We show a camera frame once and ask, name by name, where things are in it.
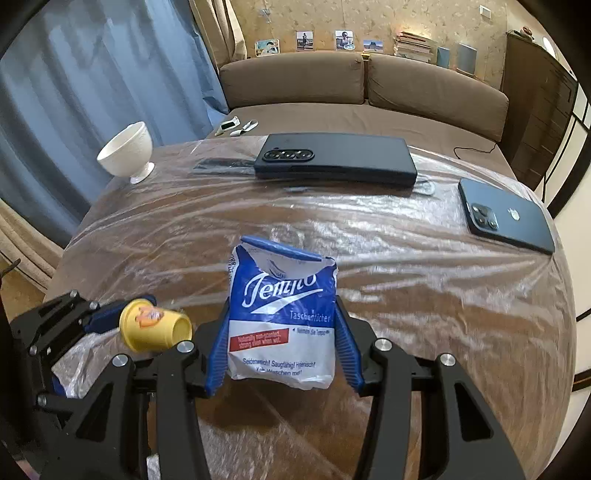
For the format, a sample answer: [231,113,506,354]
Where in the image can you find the dark blue smartphone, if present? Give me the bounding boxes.
[458,178,556,256]

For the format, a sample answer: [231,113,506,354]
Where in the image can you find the black folding phone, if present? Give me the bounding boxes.
[254,133,419,188]

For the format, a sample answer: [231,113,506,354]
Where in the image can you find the blue curtain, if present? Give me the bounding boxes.
[0,0,229,250]

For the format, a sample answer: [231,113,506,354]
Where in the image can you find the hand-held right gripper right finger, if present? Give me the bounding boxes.
[333,295,527,480]

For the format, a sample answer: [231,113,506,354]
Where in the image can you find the blue white tissue packet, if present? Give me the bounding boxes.
[228,235,338,391]

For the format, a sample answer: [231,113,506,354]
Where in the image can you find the beige curtain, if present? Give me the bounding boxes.
[189,0,245,63]

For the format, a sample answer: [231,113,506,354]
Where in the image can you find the black framed room divider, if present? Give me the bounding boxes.
[531,65,591,402]

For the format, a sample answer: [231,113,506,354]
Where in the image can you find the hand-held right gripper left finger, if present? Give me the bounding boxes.
[41,298,232,480]

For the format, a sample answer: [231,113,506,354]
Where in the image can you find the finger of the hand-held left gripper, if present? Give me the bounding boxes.
[34,367,93,430]
[9,290,160,367]

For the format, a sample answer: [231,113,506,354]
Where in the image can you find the stack of books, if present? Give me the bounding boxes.
[394,31,438,64]

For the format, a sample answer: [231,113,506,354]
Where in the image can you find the black cable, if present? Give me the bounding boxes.
[453,143,497,160]

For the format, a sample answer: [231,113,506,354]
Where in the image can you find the white footed cup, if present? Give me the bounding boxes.
[96,121,154,185]

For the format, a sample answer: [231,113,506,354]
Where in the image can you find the brown sofa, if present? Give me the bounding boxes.
[203,51,520,178]

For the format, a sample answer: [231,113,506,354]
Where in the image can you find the dark wooden cabinet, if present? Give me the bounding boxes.
[501,30,580,190]

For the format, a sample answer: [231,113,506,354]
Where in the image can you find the small yellow cup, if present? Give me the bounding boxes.
[119,298,193,354]

